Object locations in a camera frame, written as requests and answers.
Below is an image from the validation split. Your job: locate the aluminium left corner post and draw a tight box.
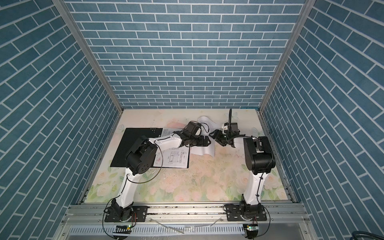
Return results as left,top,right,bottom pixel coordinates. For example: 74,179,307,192
52,0,124,114

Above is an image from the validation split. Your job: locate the red folder with black inside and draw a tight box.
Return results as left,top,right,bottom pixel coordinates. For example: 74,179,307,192
110,128,176,168

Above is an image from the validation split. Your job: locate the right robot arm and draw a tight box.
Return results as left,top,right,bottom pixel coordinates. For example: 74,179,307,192
209,130,276,215

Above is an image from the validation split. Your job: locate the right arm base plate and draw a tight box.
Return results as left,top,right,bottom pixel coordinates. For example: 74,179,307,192
223,204,267,222

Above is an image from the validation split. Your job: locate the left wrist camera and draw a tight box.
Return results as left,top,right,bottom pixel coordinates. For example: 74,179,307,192
182,121,201,137

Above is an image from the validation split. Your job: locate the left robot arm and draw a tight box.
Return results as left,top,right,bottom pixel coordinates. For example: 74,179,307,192
104,130,211,222

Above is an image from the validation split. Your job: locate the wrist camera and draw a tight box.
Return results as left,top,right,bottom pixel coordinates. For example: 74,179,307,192
182,121,201,137
222,123,240,133

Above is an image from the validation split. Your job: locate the aluminium right corner post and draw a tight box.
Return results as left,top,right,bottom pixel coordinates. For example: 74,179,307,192
259,0,316,112

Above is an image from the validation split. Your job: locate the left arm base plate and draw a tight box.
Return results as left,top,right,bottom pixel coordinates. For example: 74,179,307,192
104,206,148,223

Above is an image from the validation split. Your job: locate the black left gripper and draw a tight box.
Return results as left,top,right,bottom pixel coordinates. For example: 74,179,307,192
188,135,212,147

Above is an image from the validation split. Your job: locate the black cable bottom right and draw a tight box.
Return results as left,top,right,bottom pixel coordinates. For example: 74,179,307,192
349,230,384,240

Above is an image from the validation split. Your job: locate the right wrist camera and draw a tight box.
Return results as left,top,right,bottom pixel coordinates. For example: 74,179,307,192
222,123,240,133

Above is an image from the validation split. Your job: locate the aluminium corner post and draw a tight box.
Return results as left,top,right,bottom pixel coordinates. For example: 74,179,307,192
52,0,124,114
259,0,316,112

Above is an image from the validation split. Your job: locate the aluminium front rail frame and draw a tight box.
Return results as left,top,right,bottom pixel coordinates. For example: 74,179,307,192
54,201,316,240

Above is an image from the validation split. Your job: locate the text paper sheet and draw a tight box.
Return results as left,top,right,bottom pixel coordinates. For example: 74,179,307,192
190,116,222,157

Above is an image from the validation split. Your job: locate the technical drawing paper sheet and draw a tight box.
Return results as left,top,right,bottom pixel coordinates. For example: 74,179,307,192
153,146,190,169

